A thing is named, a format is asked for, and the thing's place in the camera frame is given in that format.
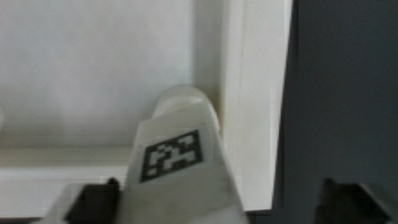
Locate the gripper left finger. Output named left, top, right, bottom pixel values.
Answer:
left=34, top=177, right=123, bottom=224

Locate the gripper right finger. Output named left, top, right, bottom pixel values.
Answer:
left=318, top=178, right=398, bottom=224

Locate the white square table top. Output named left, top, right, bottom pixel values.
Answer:
left=0, top=0, right=294, bottom=218

